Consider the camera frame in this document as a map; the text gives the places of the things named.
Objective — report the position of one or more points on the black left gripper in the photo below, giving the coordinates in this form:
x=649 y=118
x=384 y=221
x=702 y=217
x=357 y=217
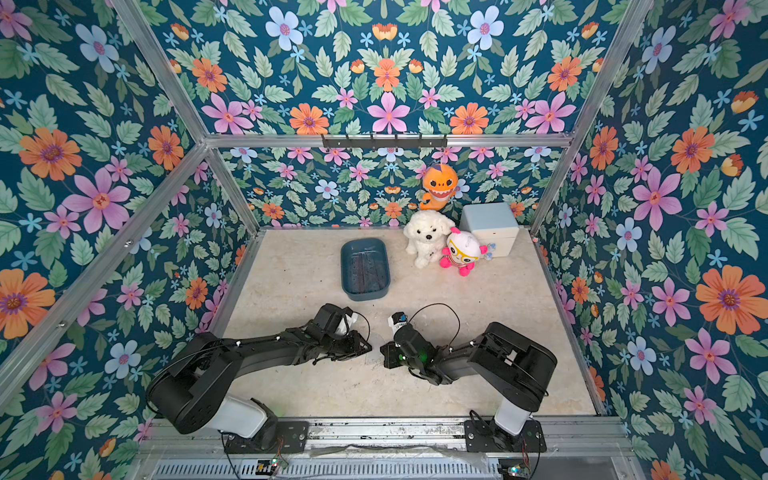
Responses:
x=354 y=348

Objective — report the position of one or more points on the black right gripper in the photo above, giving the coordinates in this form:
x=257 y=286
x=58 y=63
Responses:
x=398 y=352

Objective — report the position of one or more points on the clear stencil ruler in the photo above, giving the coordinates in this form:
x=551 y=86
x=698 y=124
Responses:
x=378 y=273

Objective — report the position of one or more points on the teal plastic storage box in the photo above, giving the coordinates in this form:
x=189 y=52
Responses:
x=372 y=246

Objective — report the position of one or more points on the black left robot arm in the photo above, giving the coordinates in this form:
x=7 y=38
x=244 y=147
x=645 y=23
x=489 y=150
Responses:
x=191 y=390

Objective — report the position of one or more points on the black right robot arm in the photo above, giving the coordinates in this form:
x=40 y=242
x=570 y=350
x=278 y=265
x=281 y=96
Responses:
x=519 y=368

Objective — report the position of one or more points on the pink white doll plush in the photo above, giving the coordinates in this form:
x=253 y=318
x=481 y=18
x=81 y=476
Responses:
x=462 y=251

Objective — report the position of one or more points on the white dog plush toy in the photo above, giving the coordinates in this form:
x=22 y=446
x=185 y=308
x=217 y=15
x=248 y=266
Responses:
x=427 y=232

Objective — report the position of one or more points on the light blue small cabinet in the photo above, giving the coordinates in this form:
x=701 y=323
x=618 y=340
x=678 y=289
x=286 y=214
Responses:
x=492 y=224

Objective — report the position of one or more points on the orange dinosaur plush toy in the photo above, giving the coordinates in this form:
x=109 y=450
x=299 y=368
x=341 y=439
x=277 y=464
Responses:
x=440 y=182

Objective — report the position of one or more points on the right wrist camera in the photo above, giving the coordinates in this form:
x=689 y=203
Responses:
x=396 y=321

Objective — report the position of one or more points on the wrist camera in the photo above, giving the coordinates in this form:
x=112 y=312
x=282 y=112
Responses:
x=331 y=320
x=396 y=321

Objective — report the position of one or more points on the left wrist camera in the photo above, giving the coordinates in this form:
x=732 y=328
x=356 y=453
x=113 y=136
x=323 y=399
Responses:
x=331 y=320

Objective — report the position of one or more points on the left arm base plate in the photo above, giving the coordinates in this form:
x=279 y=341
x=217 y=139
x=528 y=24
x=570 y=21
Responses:
x=280 y=437

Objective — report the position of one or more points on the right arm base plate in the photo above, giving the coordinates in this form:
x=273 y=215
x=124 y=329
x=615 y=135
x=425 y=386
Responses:
x=484 y=436

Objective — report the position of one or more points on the black hook rail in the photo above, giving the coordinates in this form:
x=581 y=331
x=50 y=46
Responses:
x=373 y=141

